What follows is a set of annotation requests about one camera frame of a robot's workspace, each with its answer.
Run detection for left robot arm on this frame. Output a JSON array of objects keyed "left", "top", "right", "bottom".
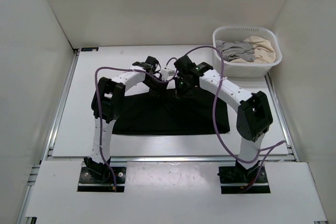
[{"left": 84, "top": 56, "right": 168, "bottom": 183}]

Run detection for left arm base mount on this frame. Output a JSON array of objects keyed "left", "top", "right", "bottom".
[{"left": 77, "top": 162, "right": 127, "bottom": 193}]

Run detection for beige garment in basket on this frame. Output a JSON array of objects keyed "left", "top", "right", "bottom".
[{"left": 232, "top": 36, "right": 276, "bottom": 63}]

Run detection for white plastic laundry basket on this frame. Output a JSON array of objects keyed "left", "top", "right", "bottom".
[{"left": 213, "top": 26, "right": 282, "bottom": 78}]

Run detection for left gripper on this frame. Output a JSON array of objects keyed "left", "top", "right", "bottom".
[{"left": 143, "top": 76, "right": 169, "bottom": 103}]

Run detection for small dark label sticker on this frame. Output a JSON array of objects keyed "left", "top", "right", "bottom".
[{"left": 81, "top": 47, "right": 99, "bottom": 52}]

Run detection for grey garment in basket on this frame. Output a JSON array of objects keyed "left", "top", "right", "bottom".
[{"left": 216, "top": 40, "right": 255, "bottom": 62}]

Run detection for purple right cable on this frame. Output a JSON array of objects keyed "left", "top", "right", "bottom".
[{"left": 185, "top": 46, "right": 286, "bottom": 183}]

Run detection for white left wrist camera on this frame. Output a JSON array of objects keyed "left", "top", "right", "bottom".
[{"left": 160, "top": 67, "right": 175, "bottom": 81}]

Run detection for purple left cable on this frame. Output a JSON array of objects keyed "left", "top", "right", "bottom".
[{"left": 94, "top": 57, "right": 179, "bottom": 189}]

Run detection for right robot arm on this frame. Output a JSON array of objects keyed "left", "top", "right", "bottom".
[{"left": 174, "top": 55, "right": 273, "bottom": 182}]

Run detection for black trousers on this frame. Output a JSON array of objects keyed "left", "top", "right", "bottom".
[{"left": 112, "top": 87, "right": 215, "bottom": 136}]

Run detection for purple cable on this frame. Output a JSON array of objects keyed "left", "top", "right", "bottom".
[
  {"left": 185, "top": 46, "right": 286, "bottom": 183},
  {"left": 94, "top": 57, "right": 179, "bottom": 189}
]

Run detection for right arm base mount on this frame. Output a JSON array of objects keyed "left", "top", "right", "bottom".
[{"left": 217, "top": 166, "right": 271, "bottom": 194}]

